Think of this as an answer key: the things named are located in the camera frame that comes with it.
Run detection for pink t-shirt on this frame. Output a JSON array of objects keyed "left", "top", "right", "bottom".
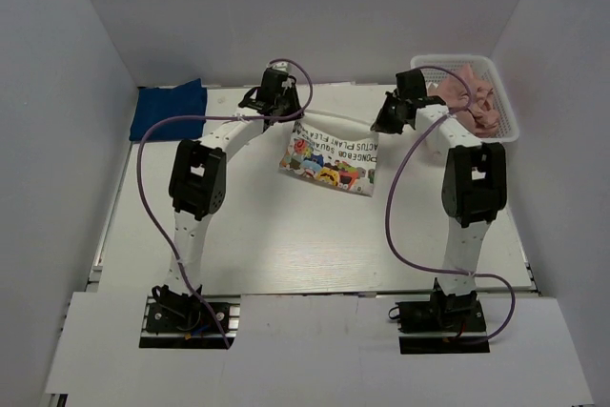
[{"left": 428, "top": 64, "right": 500, "bottom": 138}]

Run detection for white printed t-shirt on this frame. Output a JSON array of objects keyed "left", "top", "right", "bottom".
[{"left": 279, "top": 111, "right": 378, "bottom": 196}]

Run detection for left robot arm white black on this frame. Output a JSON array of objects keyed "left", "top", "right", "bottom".
[{"left": 152, "top": 61, "right": 301, "bottom": 330}]

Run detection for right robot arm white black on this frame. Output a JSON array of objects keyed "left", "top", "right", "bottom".
[{"left": 371, "top": 67, "right": 507, "bottom": 330}]

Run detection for white plastic mesh basket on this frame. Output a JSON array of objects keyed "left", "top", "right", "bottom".
[{"left": 410, "top": 54, "right": 519, "bottom": 143}]

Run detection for folded blue t-shirt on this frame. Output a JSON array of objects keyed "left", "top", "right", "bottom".
[{"left": 129, "top": 78, "right": 207, "bottom": 142}]

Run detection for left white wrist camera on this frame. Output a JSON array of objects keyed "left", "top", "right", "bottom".
[{"left": 268, "top": 60, "right": 292, "bottom": 73}]

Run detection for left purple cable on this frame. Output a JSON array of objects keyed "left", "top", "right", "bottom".
[{"left": 136, "top": 58, "right": 314, "bottom": 349}]

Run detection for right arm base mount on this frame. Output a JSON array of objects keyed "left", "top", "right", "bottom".
[{"left": 388, "top": 301, "right": 490, "bottom": 356}]

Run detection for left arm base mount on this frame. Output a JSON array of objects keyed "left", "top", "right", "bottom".
[{"left": 139, "top": 296, "right": 240, "bottom": 350}]

